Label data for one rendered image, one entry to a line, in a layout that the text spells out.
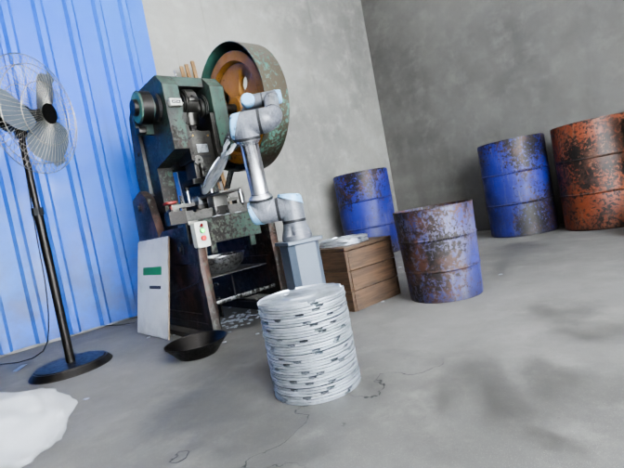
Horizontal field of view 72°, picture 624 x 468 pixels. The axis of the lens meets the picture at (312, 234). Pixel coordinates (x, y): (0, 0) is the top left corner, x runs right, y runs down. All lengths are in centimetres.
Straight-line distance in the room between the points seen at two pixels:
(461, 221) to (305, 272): 80
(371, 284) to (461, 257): 52
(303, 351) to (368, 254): 117
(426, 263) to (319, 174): 285
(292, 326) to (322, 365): 16
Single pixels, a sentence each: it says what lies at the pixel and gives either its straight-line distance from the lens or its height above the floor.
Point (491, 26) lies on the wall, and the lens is 521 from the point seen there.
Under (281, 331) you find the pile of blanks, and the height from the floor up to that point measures 23.
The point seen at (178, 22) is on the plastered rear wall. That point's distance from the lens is 450.
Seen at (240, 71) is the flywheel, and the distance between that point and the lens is 301.
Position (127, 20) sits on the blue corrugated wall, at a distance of 423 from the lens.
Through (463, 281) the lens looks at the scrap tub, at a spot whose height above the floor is 9.
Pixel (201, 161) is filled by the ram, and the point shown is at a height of 99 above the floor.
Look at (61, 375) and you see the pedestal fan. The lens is 249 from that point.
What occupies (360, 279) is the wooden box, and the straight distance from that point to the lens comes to 237.
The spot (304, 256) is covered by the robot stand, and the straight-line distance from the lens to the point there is 205.
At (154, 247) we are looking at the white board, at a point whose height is 53.
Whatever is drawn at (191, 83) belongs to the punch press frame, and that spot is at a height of 147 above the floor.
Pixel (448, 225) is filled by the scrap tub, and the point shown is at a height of 38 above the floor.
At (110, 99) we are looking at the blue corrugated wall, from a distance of 393.
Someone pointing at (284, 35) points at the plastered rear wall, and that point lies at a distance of 516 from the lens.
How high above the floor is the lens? 57
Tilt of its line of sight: 3 degrees down
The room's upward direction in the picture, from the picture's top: 11 degrees counter-clockwise
